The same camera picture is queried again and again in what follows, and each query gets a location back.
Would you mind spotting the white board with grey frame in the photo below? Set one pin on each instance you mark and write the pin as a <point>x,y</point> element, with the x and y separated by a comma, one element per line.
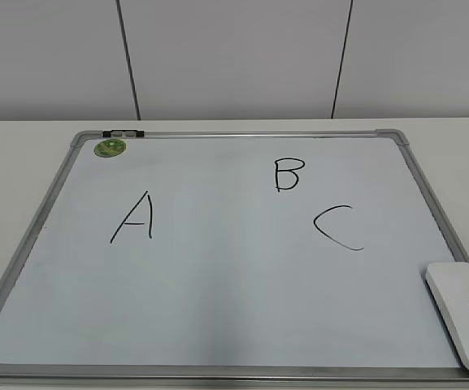
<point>214,258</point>

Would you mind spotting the round green magnet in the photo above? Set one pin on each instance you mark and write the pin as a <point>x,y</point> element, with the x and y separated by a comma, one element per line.
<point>109,148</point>

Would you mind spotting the white whiteboard eraser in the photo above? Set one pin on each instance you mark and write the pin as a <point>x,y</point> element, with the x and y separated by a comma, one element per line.
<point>449,286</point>

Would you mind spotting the black clip on frame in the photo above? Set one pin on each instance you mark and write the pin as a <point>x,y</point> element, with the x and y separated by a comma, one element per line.
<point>123,133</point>

